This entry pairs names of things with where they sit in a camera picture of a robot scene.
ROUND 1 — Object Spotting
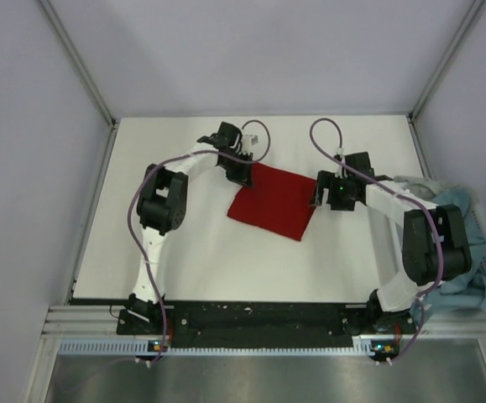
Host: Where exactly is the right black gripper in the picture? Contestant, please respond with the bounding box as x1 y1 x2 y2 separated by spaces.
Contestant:
309 170 355 211

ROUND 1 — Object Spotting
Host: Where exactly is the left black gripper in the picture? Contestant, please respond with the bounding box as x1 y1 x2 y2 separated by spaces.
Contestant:
219 149 253 188

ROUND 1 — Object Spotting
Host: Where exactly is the red t shirt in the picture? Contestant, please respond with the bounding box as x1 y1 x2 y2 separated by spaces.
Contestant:
227 164 316 242

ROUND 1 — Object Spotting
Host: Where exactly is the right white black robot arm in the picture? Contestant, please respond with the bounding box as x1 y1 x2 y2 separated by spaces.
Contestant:
310 152 472 332

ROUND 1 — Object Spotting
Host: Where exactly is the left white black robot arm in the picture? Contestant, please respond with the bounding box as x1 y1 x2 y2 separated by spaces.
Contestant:
126 122 259 333

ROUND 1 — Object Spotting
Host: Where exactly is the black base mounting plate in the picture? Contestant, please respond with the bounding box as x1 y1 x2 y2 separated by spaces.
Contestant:
117 301 415 348

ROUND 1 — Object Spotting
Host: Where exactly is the light blue t shirt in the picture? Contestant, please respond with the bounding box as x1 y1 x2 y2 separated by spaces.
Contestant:
410 186 486 324

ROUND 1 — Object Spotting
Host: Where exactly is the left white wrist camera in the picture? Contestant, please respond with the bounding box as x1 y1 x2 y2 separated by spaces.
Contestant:
240 134 259 155

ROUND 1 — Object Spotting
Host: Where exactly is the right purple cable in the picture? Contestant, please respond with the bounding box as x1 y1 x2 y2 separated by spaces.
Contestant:
308 118 446 364

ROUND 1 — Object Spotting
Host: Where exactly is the right aluminium frame post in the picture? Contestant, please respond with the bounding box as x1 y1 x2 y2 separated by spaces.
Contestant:
408 0 486 123

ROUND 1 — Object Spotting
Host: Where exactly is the aluminium frame post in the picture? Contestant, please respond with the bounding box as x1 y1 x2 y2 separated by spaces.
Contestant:
35 0 117 128
408 0 486 123

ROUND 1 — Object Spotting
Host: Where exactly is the light blue cable duct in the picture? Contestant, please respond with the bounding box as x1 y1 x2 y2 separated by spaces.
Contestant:
58 338 397 358

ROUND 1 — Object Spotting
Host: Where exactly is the left aluminium frame post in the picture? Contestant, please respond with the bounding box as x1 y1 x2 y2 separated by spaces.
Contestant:
35 0 117 128

